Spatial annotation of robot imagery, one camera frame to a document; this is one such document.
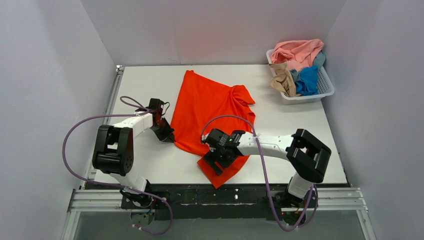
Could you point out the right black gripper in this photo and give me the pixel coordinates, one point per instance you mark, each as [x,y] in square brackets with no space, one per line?
[215,159]

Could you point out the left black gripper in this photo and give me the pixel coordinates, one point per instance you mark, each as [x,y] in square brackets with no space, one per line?
[161,129]

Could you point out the orange t shirt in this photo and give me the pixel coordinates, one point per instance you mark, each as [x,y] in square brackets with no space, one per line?
[204,104]

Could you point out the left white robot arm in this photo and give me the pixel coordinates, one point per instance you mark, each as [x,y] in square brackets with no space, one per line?
[114,147]

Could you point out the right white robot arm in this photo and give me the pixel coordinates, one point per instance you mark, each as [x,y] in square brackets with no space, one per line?
[307,154]

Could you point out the beige t shirt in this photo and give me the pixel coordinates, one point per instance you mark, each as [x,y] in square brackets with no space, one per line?
[283,79]

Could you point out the blue t shirt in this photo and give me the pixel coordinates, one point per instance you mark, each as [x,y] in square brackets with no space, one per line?
[307,85]

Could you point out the white plastic laundry basket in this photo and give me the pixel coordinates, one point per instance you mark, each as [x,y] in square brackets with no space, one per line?
[324,86]

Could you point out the pink t shirt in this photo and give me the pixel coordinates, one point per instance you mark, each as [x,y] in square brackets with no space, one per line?
[298,54]

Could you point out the grey teal t shirt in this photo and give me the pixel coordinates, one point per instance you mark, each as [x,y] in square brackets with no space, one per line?
[319,59]

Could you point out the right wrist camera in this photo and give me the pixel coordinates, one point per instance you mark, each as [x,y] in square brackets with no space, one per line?
[218,139]

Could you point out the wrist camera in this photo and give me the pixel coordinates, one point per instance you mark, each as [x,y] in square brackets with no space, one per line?
[158,107]
[218,139]

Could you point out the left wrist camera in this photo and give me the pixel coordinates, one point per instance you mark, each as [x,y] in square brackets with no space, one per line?
[158,107]

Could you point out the aluminium frame rail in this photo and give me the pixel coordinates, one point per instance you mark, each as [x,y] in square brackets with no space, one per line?
[341,212]

